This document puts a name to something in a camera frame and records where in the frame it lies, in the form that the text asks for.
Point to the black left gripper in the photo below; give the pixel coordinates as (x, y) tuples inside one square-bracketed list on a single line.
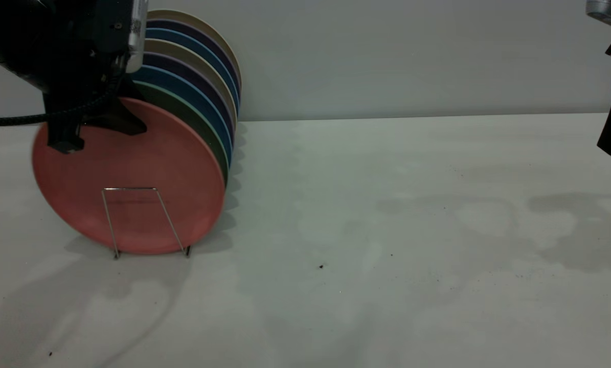
[(85, 51)]

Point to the pink plastic plate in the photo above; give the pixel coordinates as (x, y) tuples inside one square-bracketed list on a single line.
[(131, 174)]

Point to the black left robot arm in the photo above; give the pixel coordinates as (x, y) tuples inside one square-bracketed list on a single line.
[(8, 36)]

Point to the blue plastic plate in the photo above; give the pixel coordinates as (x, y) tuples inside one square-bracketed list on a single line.
[(203, 48), (198, 97)]

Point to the green plastic plate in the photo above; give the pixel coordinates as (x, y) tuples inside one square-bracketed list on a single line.
[(203, 133)]

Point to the dark purple plastic plate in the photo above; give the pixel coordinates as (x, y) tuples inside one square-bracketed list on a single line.
[(198, 79), (208, 38)]

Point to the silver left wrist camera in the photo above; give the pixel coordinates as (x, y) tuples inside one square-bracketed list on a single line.
[(137, 36)]

